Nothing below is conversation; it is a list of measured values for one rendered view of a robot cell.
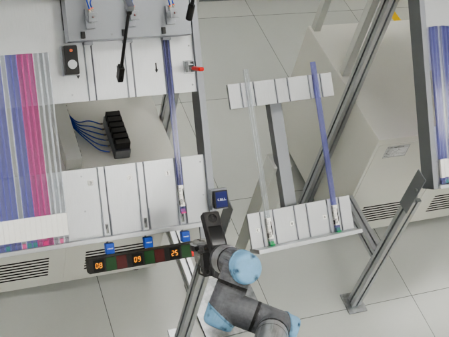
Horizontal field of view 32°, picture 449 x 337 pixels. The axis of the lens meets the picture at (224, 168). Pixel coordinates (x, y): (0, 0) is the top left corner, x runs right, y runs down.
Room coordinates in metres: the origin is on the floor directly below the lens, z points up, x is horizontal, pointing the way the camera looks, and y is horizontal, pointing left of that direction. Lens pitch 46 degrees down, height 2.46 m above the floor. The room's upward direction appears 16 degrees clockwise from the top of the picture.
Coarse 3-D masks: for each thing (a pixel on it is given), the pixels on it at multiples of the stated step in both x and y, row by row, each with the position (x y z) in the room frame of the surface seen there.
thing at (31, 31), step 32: (0, 0) 1.60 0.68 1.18; (32, 0) 1.64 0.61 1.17; (0, 32) 1.54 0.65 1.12; (32, 32) 1.58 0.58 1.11; (96, 64) 1.61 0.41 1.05; (128, 64) 1.65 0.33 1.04; (160, 64) 1.70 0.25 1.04; (64, 96) 1.51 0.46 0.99; (96, 96) 1.55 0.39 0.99; (128, 96) 1.59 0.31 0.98
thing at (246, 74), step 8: (248, 72) 1.76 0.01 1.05; (248, 80) 1.74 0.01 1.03; (248, 88) 1.73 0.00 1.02; (248, 96) 1.71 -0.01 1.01; (248, 104) 1.70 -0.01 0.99; (256, 128) 1.66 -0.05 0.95; (256, 136) 1.64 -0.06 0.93; (256, 144) 1.62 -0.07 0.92; (256, 152) 1.61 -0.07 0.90; (256, 160) 1.60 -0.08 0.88; (264, 176) 1.57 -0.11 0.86; (264, 184) 1.55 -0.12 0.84; (264, 192) 1.54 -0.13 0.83; (264, 200) 1.52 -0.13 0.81; (264, 208) 1.51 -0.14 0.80; (272, 240) 1.45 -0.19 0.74
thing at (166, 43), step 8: (168, 48) 1.73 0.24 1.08; (168, 56) 1.71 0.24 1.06; (168, 64) 1.70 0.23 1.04; (168, 72) 1.68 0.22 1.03; (168, 80) 1.67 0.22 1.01; (168, 88) 1.66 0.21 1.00; (168, 96) 1.65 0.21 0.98; (176, 120) 1.61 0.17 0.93; (176, 128) 1.59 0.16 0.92; (176, 136) 1.58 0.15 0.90; (176, 144) 1.56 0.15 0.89; (176, 152) 1.55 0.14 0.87; (176, 160) 1.53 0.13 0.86; (176, 168) 1.52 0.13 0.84; (176, 176) 1.51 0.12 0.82; (184, 208) 1.46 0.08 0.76
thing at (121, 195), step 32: (160, 160) 1.52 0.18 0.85; (192, 160) 1.56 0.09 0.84; (64, 192) 1.34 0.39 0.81; (96, 192) 1.38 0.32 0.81; (128, 192) 1.42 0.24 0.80; (160, 192) 1.46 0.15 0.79; (192, 192) 1.50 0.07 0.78; (96, 224) 1.32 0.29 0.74; (128, 224) 1.36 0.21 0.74; (160, 224) 1.40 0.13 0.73
